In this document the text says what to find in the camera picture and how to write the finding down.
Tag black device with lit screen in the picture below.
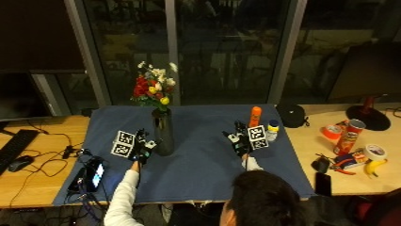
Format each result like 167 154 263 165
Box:
68 155 107 194

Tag person's right hand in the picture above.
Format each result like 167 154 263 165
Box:
221 120 252 158

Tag the person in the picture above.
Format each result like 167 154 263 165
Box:
219 169 309 226

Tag yellow banana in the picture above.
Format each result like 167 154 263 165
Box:
364 158 391 178

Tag black keyboard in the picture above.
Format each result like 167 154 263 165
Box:
0 128 41 176

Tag black round cap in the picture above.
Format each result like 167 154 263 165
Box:
276 103 311 129

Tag small black pouch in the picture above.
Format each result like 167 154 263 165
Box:
309 155 332 174

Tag red-handled pliers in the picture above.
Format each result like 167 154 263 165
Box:
331 167 357 176

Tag red chips can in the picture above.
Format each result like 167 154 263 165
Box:
332 118 368 156

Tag blue table cloth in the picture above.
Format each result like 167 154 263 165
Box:
52 104 316 207

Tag orange bottle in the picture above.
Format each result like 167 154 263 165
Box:
248 105 264 128

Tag blue and red packet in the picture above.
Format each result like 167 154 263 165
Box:
333 150 371 170

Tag red and black bag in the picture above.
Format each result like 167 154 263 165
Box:
345 187 401 226

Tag monitor with red stand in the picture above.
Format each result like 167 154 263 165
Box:
328 42 401 132

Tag white tape roll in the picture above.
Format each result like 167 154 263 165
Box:
363 143 389 162

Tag black cable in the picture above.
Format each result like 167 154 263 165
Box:
9 119 85 208

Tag small bottle with yellow label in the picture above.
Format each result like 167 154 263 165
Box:
264 119 281 142

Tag black monitor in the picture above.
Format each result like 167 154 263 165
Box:
0 70 53 122

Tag white marker cube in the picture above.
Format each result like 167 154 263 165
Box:
245 124 271 151
109 130 137 158

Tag black phone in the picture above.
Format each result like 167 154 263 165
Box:
315 171 333 198

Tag black tall vase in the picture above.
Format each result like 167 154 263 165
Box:
151 107 176 157

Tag red yellow white flower bouquet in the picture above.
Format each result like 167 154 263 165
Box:
131 60 180 113

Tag person's left hand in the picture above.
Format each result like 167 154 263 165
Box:
131 128 159 166

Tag black computer mouse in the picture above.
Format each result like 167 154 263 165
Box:
8 154 35 173

